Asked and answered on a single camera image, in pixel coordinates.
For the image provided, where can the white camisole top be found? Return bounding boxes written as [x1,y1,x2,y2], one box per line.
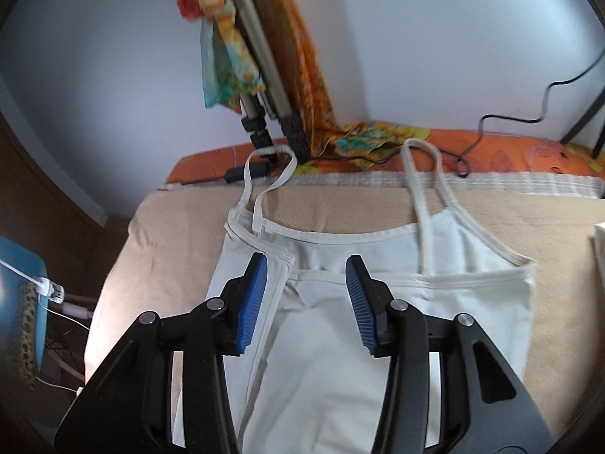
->
[208,138,536,453]

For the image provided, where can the colourful floral scarf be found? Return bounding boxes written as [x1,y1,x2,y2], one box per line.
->
[176,0,265,114]

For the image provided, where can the white charger cable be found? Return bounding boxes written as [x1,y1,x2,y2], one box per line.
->
[0,258,96,396]

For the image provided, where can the blue chair with leopard cloth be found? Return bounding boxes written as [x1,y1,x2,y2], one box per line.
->
[1,238,47,389]

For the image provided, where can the beige blanket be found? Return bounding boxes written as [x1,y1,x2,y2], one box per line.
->
[84,171,604,435]

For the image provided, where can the orange patterned bed sheet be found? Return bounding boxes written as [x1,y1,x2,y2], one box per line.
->
[166,127,604,183]

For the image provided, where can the orange patterned hanging cloth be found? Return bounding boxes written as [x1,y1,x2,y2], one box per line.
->
[254,0,431,169]

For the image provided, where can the small black tripod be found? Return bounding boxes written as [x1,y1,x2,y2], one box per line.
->
[559,88,605,160]

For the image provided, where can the large tripod legs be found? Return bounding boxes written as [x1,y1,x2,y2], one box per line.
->
[233,0,311,163]

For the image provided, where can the black power cable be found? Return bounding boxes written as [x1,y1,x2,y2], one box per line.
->
[444,51,605,180]

